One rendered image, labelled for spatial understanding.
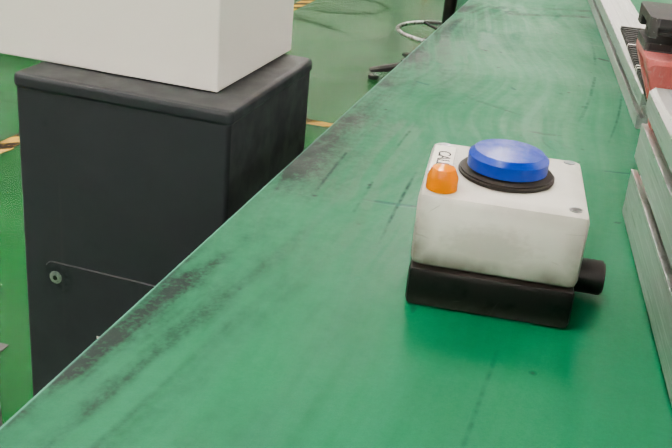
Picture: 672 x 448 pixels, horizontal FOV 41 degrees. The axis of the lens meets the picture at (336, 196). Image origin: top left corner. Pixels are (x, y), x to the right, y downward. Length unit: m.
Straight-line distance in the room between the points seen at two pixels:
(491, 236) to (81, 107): 0.44
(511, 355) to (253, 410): 0.13
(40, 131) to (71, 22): 0.10
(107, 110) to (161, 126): 0.05
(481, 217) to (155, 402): 0.17
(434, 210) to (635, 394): 0.12
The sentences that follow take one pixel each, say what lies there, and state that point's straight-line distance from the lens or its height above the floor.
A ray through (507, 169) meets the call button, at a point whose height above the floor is 0.85.
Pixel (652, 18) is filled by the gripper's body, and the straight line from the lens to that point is 0.64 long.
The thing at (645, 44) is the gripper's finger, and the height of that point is 0.87.
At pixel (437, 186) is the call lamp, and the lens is 0.43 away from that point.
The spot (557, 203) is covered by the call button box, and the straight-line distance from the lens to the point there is 0.44.
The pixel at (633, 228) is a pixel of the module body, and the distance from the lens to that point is 0.56.
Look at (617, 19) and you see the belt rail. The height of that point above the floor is 0.81.
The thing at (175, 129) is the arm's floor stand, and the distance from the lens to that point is 0.74.
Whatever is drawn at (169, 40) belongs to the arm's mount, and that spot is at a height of 0.82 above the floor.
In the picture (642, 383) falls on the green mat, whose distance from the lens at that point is 0.43.
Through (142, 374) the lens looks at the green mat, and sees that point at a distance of 0.39.
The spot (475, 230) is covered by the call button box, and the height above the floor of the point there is 0.82.
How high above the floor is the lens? 1.00
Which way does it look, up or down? 23 degrees down
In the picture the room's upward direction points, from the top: 5 degrees clockwise
